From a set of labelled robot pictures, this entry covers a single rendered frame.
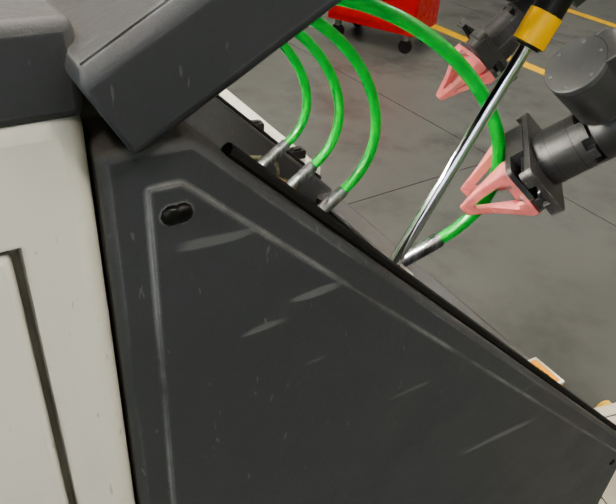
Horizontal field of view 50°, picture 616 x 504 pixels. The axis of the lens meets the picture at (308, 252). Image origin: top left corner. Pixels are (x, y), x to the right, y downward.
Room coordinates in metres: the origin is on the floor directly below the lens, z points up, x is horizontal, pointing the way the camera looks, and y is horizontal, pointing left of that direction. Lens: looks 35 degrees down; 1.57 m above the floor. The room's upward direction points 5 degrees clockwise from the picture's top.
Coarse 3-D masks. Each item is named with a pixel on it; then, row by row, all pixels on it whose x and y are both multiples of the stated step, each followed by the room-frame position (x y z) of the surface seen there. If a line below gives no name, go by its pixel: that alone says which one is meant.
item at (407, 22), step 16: (352, 0) 0.60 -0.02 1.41; (368, 0) 0.61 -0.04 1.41; (384, 16) 0.61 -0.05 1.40; (400, 16) 0.61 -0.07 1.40; (416, 32) 0.61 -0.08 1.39; (432, 32) 0.62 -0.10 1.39; (432, 48) 0.62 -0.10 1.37; (448, 48) 0.62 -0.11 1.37; (464, 64) 0.62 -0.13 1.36; (464, 80) 0.63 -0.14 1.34; (480, 80) 0.63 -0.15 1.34; (480, 96) 0.63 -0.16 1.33; (496, 112) 0.63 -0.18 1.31; (496, 128) 0.63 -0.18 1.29; (496, 144) 0.63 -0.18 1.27; (496, 160) 0.64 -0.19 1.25; (496, 192) 0.64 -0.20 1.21; (464, 224) 0.63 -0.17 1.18; (448, 240) 0.63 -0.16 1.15
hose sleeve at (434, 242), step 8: (424, 240) 0.63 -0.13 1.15; (432, 240) 0.63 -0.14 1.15; (440, 240) 0.63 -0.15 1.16; (416, 248) 0.62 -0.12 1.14; (424, 248) 0.62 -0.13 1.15; (432, 248) 0.62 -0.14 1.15; (408, 256) 0.62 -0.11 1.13; (416, 256) 0.62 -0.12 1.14; (424, 256) 0.62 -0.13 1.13; (408, 264) 0.62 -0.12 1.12
